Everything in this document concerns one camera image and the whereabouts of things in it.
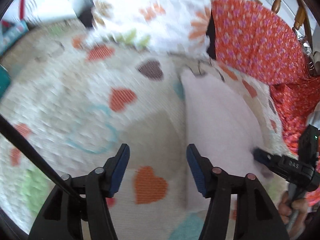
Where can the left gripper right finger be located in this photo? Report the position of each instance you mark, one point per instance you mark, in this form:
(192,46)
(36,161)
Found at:
(256,215)

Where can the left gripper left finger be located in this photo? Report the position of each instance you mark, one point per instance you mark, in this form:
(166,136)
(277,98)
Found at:
(61,214)

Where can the pale pink garment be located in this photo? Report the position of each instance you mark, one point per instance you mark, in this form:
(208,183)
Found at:
(222,126)

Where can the red floral blanket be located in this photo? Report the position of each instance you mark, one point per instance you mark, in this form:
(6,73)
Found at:
(294,103)

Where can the heart-patterned quilted bedspread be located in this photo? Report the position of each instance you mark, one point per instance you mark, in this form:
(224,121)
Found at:
(76,111)

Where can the red floral pillow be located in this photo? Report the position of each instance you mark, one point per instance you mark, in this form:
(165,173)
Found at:
(257,42)

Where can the teal cardboard box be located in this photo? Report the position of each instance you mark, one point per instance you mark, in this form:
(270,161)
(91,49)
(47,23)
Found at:
(5,81)

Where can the light blue patterned box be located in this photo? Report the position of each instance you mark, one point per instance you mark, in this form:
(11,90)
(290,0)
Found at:
(10,33)

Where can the white floral pillow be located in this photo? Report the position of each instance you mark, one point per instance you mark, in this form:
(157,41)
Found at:
(165,26)

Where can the white paper bag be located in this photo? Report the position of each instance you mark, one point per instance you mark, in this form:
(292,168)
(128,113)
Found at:
(38,12)

